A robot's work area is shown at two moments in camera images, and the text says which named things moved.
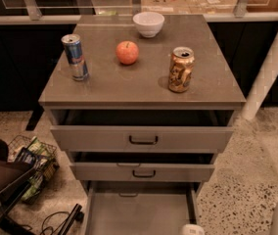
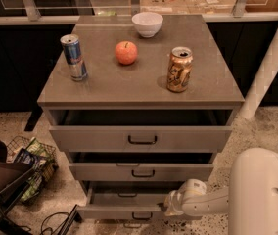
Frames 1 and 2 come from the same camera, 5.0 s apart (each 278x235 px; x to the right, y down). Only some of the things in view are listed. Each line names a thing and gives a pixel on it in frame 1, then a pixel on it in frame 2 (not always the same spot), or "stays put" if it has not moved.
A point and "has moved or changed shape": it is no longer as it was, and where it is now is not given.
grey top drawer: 142,130 stays put
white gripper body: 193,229 → 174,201
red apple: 127,52 stays put
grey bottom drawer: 140,208 has moved or changed shape
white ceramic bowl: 149,23 stays put
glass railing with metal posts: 14,3 stays put
